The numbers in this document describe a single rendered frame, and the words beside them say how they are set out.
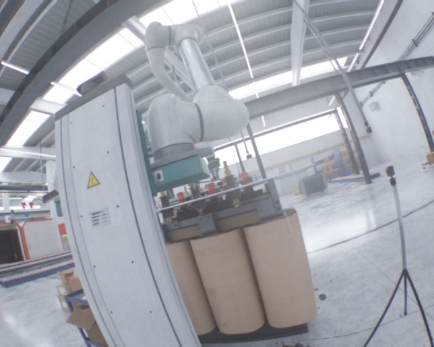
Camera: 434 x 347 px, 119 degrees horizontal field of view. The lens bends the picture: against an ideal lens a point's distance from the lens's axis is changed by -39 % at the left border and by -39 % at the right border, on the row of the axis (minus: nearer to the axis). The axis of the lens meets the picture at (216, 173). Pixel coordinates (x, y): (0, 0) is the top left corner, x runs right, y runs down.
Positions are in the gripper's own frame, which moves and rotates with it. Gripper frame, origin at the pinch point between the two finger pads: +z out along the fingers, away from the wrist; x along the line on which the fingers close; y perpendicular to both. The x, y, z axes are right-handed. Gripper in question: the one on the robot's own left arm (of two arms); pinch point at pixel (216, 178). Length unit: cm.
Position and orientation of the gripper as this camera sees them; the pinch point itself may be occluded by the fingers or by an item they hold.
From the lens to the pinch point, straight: 172.7
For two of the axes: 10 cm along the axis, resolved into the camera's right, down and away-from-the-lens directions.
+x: 7.0, -2.9, -6.5
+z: 2.7, 9.5, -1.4
